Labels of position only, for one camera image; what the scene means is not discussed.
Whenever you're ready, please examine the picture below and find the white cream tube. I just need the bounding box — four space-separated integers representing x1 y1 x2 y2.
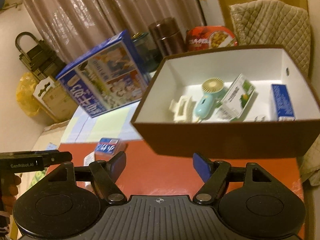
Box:
84 152 95 166

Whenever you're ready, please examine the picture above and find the blue dental floss box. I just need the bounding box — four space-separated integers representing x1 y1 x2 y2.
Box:
94 138 120 155

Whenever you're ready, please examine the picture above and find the green white spray box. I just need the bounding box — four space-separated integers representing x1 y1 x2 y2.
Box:
216 74 255 121

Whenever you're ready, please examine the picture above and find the blue handheld mini fan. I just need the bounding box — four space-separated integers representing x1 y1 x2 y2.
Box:
194 77 225 120

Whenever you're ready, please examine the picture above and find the blue medicine box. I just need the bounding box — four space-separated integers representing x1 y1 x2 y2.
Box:
270 84 296 121

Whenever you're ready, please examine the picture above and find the person left hand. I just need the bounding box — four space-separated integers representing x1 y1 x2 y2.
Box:
1 172 21 215

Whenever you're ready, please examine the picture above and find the green tissue pack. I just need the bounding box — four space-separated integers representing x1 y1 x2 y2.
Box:
29 168 47 188

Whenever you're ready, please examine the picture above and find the red Motul cardboard sheet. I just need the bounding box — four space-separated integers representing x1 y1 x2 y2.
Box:
46 139 306 240

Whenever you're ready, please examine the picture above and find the checkered table cloth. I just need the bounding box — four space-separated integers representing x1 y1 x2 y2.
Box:
61 102 142 144

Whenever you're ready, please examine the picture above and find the yellow plastic bag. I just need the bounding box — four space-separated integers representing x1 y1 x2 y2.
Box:
16 72 40 117

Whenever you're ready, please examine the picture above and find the brown storage box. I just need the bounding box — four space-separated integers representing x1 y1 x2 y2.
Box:
131 45 319 159

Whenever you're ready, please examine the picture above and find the blue milk carton box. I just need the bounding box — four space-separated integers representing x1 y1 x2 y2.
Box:
56 30 150 118

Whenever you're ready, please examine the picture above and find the dark glass jar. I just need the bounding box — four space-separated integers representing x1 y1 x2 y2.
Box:
132 32 163 73

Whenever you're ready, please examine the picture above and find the red instant rice bowl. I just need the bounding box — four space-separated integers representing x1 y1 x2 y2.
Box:
185 26 238 51

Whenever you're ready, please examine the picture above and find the beige curtain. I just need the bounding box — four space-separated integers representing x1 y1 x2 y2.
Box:
23 0 205 63

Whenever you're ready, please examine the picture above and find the brown metal canister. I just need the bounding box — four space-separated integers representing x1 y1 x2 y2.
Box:
148 17 187 57

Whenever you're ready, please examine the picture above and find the quilted beige chair cover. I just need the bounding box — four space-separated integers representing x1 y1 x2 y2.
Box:
229 0 311 75

